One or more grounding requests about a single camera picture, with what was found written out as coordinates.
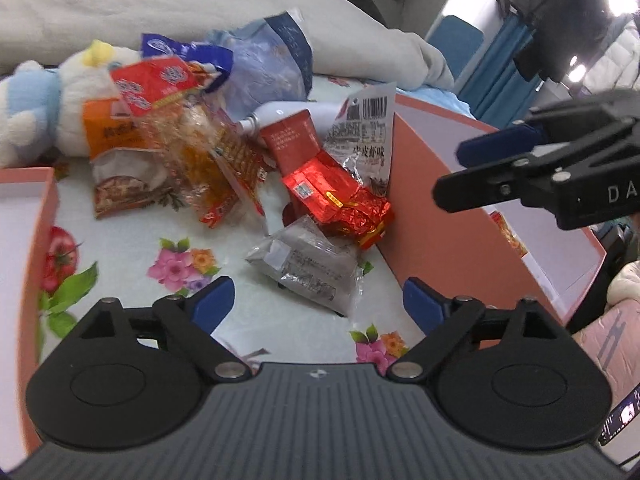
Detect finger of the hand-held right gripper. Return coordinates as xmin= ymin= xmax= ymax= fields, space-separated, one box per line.
xmin=456 ymin=90 xmax=640 ymax=167
xmin=432 ymin=120 xmax=640 ymax=214

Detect blue and white snack packet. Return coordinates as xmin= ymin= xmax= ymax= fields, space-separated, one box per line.
xmin=141 ymin=34 xmax=234 ymax=96

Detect blue chair back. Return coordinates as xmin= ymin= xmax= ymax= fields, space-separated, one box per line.
xmin=427 ymin=15 xmax=483 ymax=68

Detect cream fleece cloth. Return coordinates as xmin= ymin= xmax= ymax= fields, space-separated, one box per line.
xmin=607 ymin=260 xmax=640 ymax=306

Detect white and blue plush toy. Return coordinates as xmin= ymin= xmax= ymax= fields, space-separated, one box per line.
xmin=0 ymin=40 xmax=146 ymax=168

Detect white bottle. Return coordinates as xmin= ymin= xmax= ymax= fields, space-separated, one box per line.
xmin=237 ymin=100 xmax=351 ymax=148

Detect white padded jacket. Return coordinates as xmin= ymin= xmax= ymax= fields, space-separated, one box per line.
xmin=585 ymin=15 xmax=640 ymax=96

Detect orange snack bag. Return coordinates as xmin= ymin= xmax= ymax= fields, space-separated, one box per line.
xmin=82 ymin=99 xmax=176 ymax=220

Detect pink printed cloth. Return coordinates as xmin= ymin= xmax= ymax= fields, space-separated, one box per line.
xmin=570 ymin=300 xmax=640 ymax=386

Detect clear orange-red snack packet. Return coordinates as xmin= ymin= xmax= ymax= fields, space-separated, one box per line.
xmin=210 ymin=120 xmax=276 ymax=236

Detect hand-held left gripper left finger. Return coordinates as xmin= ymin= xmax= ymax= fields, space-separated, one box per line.
xmin=75 ymin=276 xmax=253 ymax=383

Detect clear red-label snack packet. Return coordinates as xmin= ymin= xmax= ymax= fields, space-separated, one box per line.
xmin=109 ymin=56 xmax=241 ymax=231

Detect small orange snack packet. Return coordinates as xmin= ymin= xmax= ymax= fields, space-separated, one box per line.
xmin=489 ymin=210 xmax=528 ymax=259

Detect dark hanging clothes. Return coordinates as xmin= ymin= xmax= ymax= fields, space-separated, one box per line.
xmin=510 ymin=0 xmax=640 ymax=83

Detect red foil packet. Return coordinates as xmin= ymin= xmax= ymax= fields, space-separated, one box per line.
xmin=280 ymin=152 xmax=396 ymax=251

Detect dark red pouch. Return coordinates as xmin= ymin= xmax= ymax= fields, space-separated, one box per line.
xmin=259 ymin=109 xmax=326 ymax=176

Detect pink cardboard box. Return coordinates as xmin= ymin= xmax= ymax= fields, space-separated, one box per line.
xmin=375 ymin=92 xmax=608 ymax=326

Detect blue curtain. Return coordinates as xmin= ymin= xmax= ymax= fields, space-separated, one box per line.
xmin=457 ymin=15 xmax=541 ymax=128

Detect white printed snack packet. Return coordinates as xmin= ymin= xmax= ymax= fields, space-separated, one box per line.
xmin=320 ymin=82 xmax=398 ymax=198

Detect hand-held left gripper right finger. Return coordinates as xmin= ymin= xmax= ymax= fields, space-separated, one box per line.
xmin=385 ymin=276 xmax=571 ymax=381

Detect black phone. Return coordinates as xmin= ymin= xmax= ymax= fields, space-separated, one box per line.
xmin=597 ymin=387 xmax=640 ymax=447

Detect grey packet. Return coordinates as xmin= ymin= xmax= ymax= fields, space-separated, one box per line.
xmin=245 ymin=215 xmax=365 ymax=317

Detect blue translucent plastic bag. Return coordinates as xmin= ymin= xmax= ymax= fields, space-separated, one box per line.
xmin=205 ymin=7 xmax=315 ymax=126

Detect grey blanket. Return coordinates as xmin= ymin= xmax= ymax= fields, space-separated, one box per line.
xmin=0 ymin=0 xmax=456 ymax=91

